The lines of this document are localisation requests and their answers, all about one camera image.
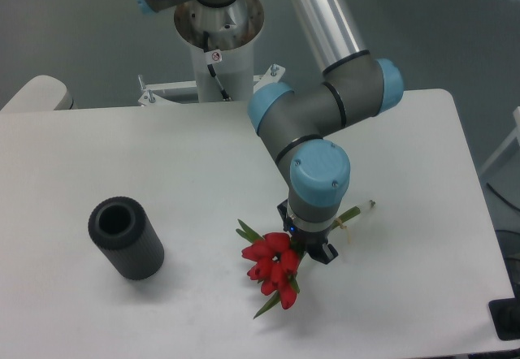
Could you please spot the white chair at left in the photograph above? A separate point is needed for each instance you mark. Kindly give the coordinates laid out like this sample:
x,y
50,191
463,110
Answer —
x,y
41,93

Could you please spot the black device at table corner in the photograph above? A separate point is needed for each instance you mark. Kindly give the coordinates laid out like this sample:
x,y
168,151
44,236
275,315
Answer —
x,y
505,317

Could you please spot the white pedestal base frame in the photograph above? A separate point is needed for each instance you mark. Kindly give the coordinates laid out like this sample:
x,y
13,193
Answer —
x,y
186,91

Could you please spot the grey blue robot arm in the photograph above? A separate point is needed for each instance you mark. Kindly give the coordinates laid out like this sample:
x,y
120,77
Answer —
x,y
294,127

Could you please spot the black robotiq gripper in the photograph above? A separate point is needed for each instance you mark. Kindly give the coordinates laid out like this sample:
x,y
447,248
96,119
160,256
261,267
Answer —
x,y
312,236

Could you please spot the white frame at right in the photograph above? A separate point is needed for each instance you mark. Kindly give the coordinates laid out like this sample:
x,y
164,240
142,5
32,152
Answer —
x,y
503,153

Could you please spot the dark grey ribbed vase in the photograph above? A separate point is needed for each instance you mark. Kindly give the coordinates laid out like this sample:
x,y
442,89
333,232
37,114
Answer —
x,y
121,229

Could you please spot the red tulip bouquet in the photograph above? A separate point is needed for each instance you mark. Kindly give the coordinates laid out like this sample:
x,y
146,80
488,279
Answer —
x,y
277,257

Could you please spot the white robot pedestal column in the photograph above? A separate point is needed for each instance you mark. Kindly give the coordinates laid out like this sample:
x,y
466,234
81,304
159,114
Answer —
x,y
221,44

